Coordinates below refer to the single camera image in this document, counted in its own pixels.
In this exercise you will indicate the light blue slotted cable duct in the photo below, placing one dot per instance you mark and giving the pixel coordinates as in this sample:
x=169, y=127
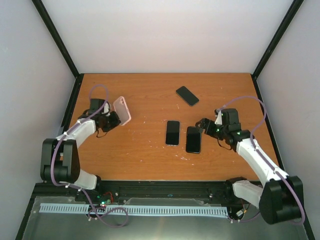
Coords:
x=140, y=210

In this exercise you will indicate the left black frame post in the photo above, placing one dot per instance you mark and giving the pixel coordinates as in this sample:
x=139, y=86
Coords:
x=48, y=22

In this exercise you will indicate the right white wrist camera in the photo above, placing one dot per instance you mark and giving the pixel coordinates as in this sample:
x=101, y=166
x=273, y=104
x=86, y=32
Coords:
x=218, y=115

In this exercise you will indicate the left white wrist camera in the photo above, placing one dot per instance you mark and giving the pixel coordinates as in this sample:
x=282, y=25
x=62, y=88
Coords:
x=106, y=109

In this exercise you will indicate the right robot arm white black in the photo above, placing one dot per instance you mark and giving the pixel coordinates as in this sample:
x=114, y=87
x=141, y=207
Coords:
x=279, y=198

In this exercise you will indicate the black phone case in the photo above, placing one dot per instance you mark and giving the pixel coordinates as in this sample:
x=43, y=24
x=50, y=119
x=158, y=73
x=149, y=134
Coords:
x=187, y=150

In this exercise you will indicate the right black frame post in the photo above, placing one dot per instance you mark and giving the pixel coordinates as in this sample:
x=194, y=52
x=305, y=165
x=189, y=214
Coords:
x=283, y=26

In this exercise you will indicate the black smartphone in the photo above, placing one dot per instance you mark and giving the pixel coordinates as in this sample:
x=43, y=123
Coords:
x=193, y=140
x=187, y=96

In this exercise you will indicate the black frame post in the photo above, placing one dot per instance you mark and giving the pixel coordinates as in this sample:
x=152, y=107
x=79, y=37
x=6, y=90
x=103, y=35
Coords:
x=283, y=26
x=48, y=22

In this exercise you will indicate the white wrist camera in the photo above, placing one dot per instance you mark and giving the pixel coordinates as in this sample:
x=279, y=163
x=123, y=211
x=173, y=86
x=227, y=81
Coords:
x=106, y=109
x=218, y=115

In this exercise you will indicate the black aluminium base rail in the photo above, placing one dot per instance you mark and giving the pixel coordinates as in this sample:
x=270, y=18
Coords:
x=212, y=192

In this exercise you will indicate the pink translucent phone case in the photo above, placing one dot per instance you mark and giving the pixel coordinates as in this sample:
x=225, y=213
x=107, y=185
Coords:
x=122, y=110

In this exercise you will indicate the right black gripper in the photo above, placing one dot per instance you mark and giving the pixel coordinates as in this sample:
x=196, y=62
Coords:
x=204, y=122

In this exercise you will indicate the metal base plate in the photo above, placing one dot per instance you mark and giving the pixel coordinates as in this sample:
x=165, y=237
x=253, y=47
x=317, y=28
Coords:
x=114, y=224

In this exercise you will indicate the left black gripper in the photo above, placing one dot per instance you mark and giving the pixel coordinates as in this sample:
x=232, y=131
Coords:
x=116, y=122

